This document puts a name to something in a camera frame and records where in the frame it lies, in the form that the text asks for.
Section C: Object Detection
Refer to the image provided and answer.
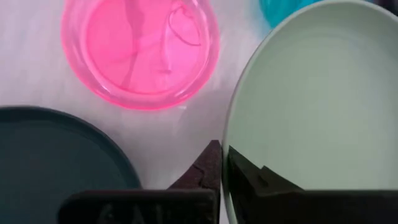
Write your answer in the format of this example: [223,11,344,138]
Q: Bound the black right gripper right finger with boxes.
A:
[228,146,398,224]

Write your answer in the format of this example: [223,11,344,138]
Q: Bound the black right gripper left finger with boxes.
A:
[58,139,222,224]

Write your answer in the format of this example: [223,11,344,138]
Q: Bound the dark grey plate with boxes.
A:
[0,105,143,224]

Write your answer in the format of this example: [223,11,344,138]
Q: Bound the pink transparent plate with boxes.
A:
[60,0,221,111]

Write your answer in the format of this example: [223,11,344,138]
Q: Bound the teal transparent plate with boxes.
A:
[258,0,324,29]

